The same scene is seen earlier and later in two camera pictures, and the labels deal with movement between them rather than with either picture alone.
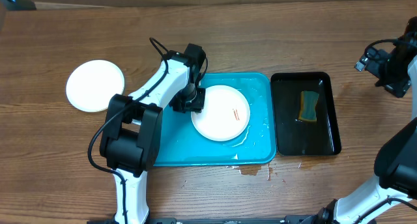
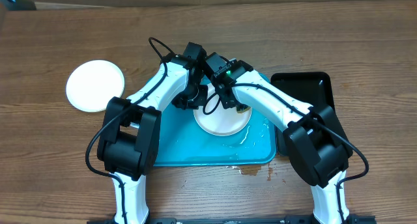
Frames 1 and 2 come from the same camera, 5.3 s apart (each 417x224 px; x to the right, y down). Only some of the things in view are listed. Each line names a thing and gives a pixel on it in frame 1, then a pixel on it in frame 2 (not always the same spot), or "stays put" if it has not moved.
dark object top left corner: [16, 0] stays put
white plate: [91, 84] stays put
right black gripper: [373, 67] → [238, 107]
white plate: [225, 113] stays put
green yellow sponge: [307, 105] → [244, 110]
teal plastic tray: [180, 144] stays put
